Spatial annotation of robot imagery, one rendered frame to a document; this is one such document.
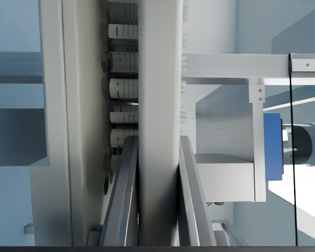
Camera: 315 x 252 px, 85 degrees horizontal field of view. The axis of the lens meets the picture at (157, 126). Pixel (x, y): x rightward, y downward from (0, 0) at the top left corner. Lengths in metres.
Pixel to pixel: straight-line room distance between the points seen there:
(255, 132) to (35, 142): 0.70
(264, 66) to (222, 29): 3.95
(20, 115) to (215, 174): 0.66
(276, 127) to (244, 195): 0.22
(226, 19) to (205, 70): 4.14
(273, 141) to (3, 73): 0.72
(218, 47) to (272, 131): 3.75
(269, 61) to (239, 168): 0.28
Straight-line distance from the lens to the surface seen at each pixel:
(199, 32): 4.27
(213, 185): 0.51
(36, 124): 0.72
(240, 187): 0.54
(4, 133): 0.78
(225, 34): 4.42
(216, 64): 0.46
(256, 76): 0.49
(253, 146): 0.54
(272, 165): 0.61
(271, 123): 0.60
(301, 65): 0.56
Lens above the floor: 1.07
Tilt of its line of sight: 2 degrees up
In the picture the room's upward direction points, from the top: 90 degrees clockwise
